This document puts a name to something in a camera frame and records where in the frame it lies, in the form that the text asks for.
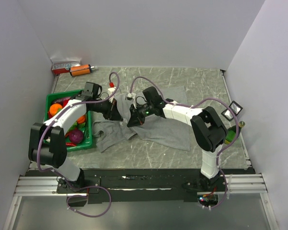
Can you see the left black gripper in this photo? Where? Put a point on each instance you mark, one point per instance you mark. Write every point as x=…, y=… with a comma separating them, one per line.
x=112, y=113

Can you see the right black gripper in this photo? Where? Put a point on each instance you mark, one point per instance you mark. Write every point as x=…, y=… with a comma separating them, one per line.
x=136, y=119

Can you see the grey garment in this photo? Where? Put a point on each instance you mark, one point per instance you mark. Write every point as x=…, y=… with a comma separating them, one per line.
x=166, y=132

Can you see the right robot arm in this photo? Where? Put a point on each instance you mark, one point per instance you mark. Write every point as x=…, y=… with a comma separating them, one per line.
x=209, y=131

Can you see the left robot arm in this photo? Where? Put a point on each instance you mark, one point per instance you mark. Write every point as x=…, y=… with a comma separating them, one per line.
x=47, y=145

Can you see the small orange pumpkin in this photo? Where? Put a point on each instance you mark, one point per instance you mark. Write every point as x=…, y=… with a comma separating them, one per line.
x=81, y=120

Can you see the green lettuce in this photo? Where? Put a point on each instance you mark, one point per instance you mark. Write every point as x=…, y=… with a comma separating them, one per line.
x=73, y=127

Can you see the green plastic crate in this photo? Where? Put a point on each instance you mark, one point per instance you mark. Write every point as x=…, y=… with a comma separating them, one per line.
x=86, y=127

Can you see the purple cabbage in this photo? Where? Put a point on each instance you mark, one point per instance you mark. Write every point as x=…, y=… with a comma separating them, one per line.
x=76, y=136

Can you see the red bell pepper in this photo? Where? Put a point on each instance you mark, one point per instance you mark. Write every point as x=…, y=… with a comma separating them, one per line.
x=65, y=102

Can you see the red chili pepper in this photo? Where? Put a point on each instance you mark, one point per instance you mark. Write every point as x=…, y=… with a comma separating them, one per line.
x=70, y=145

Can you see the purple eggplant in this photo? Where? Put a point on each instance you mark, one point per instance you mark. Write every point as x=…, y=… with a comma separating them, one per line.
x=60, y=100

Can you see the orange cylinder tool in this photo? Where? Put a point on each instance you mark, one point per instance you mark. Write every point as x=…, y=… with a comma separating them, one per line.
x=81, y=70

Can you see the orange fruit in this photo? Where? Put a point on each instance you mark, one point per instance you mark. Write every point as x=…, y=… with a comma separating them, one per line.
x=54, y=109

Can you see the red white box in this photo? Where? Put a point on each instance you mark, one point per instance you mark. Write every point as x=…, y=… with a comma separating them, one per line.
x=61, y=68

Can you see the green yellow round object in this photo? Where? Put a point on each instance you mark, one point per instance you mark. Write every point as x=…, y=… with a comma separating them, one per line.
x=232, y=132

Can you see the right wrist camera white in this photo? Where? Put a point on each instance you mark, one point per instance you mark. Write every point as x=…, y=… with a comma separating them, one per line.
x=131, y=97

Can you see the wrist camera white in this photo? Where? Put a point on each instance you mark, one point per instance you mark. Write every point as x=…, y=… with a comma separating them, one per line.
x=131, y=97
x=111, y=90

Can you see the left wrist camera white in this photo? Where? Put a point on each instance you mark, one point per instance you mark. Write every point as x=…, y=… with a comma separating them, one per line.
x=111, y=90

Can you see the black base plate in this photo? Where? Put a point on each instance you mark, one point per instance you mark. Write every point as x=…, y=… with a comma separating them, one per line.
x=135, y=185

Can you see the black square frame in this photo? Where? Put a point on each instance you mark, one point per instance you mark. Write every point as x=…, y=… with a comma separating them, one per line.
x=235, y=108

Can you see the aluminium rail frame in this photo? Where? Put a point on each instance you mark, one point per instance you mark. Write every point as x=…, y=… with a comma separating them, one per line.
x=234, y=184

